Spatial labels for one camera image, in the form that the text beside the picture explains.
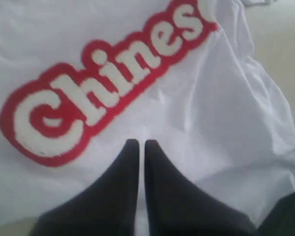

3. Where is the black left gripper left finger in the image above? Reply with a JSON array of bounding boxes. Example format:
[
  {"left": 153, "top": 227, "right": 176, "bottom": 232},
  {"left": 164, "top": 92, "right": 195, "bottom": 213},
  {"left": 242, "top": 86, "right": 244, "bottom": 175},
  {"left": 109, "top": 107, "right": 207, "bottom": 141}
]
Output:
[{"left": 30, "top": 139, "right": 140, "bottom": 236}]

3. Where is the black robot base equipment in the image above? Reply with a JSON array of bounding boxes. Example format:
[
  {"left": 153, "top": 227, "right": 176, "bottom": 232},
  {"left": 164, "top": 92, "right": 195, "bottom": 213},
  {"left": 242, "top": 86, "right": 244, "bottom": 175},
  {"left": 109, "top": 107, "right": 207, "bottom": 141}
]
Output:
[{"left": 257, "top": 164, "right": 295, "bottom": 236}]

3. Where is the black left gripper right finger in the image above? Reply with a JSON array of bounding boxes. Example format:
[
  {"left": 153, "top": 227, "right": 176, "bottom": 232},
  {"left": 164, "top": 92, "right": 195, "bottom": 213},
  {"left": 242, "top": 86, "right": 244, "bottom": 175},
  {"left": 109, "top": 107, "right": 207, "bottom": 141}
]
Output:
[{"left": 144, "top": 140, "right": 258, "bottom": 236}]

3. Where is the white t-shirt with red logo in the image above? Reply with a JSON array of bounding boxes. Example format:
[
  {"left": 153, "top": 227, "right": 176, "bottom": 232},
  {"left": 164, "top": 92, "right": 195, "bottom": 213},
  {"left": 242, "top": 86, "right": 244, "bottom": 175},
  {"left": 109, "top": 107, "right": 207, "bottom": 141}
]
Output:
[{"left": 0, "top": 0, "right": 295, "bottom": 236}]

